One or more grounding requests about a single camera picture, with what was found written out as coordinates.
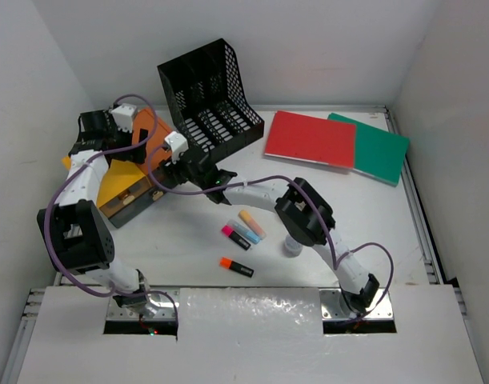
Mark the light orange highlighter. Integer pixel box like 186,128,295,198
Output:
238,210,267,239

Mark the pink highlighter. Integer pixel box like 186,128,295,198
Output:
221,226,251,250

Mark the blue highlighter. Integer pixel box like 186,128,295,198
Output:
227,219,261,245

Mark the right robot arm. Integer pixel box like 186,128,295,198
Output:
154,144,379,316

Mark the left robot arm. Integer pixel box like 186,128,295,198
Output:
37,110,150,316

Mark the orange yellow drawer organizer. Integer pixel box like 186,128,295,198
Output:
55,108,172,228

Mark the black mesh file rack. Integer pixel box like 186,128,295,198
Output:
158,38,265,162

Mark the small clear jar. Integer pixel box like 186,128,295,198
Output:
283,234,303,257

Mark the red notebook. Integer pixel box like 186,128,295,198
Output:
264,110,356,169

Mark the green notebook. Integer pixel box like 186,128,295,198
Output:
328,113,410,186

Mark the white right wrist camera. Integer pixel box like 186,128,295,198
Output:
164,131,189,161

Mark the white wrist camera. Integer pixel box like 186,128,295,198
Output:
110,103,138,134
164,131,189,161

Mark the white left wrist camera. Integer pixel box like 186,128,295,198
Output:
110,103,138,134

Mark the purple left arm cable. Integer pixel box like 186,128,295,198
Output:
42,94,179,333

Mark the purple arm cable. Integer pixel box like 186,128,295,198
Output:
146,144,395,325
42,94,179,333

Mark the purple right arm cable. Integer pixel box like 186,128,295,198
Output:
146,144,395,325

